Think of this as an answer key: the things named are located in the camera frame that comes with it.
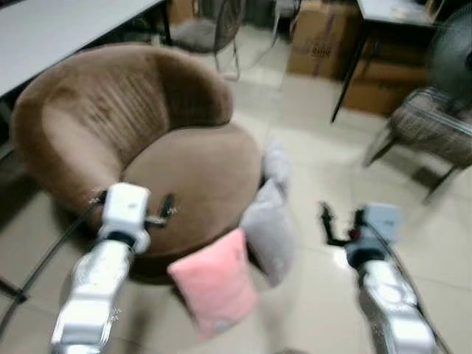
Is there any grey pillow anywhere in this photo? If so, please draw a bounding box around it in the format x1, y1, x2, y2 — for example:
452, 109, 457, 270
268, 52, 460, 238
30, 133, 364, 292
239, 140, 296, 288

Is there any pink pillow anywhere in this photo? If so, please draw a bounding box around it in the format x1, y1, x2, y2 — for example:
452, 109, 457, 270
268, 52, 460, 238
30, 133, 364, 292
167, 228, 260, 341

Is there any brown round sofa chair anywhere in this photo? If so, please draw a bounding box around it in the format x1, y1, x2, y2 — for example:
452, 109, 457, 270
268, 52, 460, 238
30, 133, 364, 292
10, 42, 263, 285

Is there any grey woven chair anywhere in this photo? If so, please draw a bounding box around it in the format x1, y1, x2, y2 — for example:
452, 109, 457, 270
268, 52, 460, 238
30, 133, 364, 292
364, 86, 472, 205

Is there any wide cardboard box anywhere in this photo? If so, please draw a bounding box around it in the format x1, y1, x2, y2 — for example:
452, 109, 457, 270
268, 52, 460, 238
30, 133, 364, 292
342, 35, 437, 117

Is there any tall cardboard box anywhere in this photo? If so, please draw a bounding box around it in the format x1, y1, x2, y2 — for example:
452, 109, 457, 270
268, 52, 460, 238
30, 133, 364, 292
286, 0, 363, 80

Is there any black standing fan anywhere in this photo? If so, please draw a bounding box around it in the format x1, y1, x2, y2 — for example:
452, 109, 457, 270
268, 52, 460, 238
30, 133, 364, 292
427, 6, 472, 113

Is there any large white table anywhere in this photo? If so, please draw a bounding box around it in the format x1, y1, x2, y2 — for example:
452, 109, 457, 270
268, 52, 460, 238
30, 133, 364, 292
0, 0, 167, 97

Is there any small black-legged table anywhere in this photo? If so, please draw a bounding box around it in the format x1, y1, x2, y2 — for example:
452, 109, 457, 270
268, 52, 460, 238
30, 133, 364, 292
330, 0, 445, 124

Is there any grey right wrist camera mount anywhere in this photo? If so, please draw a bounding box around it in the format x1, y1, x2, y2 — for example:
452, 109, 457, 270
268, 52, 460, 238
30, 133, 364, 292
357, 203, 403, 246

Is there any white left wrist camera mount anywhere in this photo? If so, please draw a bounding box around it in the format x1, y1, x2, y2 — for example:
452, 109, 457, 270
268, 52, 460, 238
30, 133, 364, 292
99, 183, 153, 241

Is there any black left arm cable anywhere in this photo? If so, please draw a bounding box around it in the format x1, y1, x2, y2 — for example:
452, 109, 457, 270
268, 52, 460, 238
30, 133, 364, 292
0, 199, 104, 334

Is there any wire chair with grey cushion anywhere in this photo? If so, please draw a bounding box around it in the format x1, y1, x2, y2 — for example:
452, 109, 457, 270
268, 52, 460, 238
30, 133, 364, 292
169, 0, 246, 81

